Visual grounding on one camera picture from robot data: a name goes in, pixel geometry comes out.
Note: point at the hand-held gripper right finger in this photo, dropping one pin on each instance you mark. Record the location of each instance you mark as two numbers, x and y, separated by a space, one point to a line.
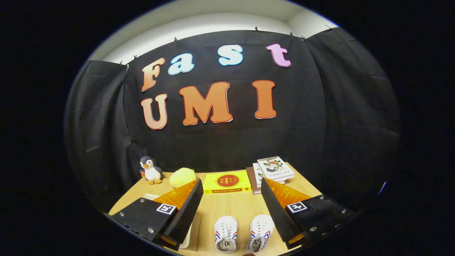
275 213

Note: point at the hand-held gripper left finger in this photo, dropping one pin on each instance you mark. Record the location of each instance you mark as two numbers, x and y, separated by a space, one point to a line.
188 209

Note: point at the white canvas shoe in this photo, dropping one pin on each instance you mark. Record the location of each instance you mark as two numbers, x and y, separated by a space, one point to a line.
261 231
226 231

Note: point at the cream fabric storage box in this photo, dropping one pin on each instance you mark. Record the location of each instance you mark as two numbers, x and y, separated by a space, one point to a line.
188 239

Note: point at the yellow plush bun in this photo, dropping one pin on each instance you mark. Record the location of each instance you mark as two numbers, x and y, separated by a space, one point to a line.
182 177

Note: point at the white bird print book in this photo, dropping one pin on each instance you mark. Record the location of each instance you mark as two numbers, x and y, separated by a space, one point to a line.
275 168

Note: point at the yellow book with red circle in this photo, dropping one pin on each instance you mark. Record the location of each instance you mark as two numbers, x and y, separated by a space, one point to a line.
226 182

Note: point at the penguin plush toy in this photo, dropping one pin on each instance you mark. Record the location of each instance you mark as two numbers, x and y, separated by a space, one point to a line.
152 172

